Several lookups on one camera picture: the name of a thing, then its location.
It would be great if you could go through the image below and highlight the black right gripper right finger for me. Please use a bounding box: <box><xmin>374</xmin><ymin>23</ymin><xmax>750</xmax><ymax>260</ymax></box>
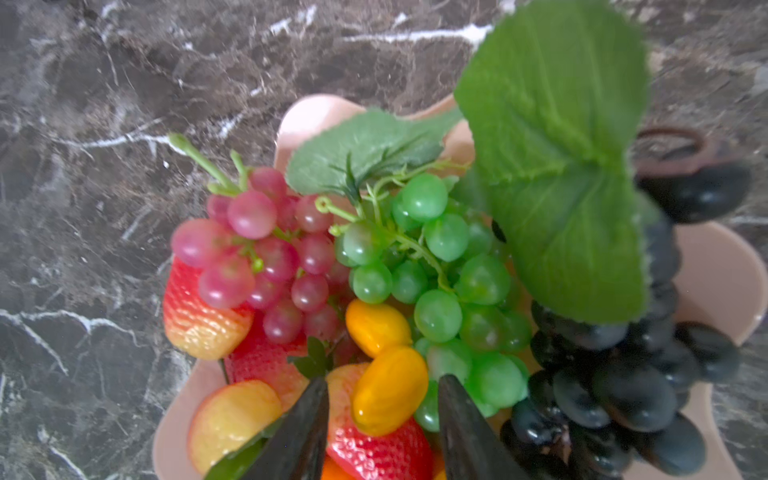
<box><xmin>438</xmin><ymin>375</ymin><xmax>528</xmax><ymax>480</ymax></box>

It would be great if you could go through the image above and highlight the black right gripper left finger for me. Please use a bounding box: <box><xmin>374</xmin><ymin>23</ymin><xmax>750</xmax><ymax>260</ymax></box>
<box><xmin>242</xmin><ymin>378</ymin><xmax>330</xmax><ymax>480</ymax></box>

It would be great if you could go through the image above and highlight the small fake orange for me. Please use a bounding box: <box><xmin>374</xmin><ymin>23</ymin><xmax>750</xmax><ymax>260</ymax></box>
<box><xmin>321</xmin><ymin>456</ymin><xmax>355</xmax><ymax>480</ymax></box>

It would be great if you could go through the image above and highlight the red strawberry with green leaf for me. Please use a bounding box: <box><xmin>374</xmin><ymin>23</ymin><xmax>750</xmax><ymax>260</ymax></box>
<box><xmin>289</xmin><ymin>338</ymin><xmax>434</xmax><ymax>479</ymax></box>

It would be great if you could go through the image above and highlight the yellow fake kumquat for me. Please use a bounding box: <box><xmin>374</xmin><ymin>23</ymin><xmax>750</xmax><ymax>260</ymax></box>
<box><xmin>351</xmin><ymin>346</ymin><xmax>429</xmax><ymax>437</ymax></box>

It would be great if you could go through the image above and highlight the red yellow-tipped fake strawberry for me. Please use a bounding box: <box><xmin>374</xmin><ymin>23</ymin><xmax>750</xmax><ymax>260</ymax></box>
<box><xmin>162</xmin><ymin>257</ymin><xmax>256</xmax><ymax>361</ymax></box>

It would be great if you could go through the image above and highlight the red fake grape bunch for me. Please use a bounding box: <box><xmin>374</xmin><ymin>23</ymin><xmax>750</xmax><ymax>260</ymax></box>
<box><xmin>168</xmin><ymin>133</ymin><xmax>348</xmax><ymax>344</ymax></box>

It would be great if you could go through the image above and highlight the green fake grape bunch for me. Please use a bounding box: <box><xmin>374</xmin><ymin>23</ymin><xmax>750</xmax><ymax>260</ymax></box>
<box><xmin>285</xmin><ymin>109</ymin><xmax>531</xmax><ymax>432</ymax></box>

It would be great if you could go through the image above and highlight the pink scalloped fruit bowl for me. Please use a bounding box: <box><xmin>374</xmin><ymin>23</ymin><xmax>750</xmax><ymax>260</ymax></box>
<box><xmin>152</xmin><ymin>94</ymin><xmax>767</xmax><ymax>479</ymax></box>

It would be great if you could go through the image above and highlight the black fake grape bunch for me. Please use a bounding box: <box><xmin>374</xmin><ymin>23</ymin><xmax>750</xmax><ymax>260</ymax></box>
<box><xmin>455</xmin><ymin>1</ymin><xmax>751</xmax><ymax>479</ymax></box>

